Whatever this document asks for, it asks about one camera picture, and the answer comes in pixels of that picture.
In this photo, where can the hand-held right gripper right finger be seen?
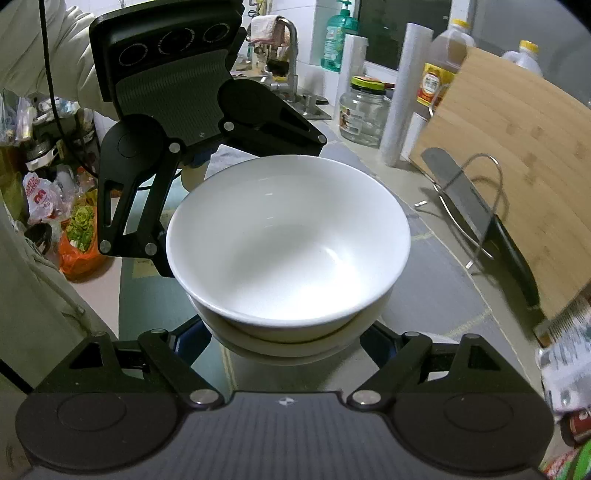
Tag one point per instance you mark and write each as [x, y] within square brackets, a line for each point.
[408, 353]

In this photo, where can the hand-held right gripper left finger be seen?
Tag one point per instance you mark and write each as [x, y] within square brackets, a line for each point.
[171, 357]

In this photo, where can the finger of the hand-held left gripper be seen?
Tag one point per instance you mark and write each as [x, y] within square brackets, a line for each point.
[295, 138]
[129, 244]

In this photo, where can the white pink floral bowl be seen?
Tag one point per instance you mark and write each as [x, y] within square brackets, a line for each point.
[286, 240]

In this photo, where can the plain white bowl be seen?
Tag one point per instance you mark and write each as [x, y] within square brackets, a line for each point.
[286, 350]

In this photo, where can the person's left forearm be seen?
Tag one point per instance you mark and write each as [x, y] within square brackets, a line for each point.
[27, 50]

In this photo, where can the orange bag of greens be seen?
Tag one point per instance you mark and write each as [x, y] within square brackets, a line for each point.
[83, 258]

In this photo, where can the glass jar green lid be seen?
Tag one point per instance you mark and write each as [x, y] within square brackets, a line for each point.
[364, 115]

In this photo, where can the printed table mat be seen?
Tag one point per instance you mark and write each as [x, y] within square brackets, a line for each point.
[438, 286]

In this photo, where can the steel faucet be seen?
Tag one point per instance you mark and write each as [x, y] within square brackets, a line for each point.
[292, 60]

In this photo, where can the red white snack bag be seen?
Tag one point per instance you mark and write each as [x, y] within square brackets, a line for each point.
[44, 196]

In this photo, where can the green dish soap bottle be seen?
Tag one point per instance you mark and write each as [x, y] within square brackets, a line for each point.
[337, 41]

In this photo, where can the person's beige clothing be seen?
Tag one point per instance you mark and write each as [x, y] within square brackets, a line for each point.
[32, 300]

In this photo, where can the pink cloth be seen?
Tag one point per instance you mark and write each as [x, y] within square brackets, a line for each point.
[268, 27]

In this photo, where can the tall plastic wrap roll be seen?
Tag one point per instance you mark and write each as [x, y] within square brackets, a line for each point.
[406, 92]

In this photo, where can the dark window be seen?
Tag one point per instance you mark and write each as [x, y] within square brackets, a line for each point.
[406, 27]

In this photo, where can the brown oil bottle yellow label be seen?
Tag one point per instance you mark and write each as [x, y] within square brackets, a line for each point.
[438, 69]

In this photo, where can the white printed plastic packet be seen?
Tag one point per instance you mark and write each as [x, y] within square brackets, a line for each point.
[568, 350]

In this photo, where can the bamboo cutting board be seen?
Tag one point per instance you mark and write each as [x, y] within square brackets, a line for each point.
[521, 161]

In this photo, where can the white jug yellow cap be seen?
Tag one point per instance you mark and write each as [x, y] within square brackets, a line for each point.
[524, 57]

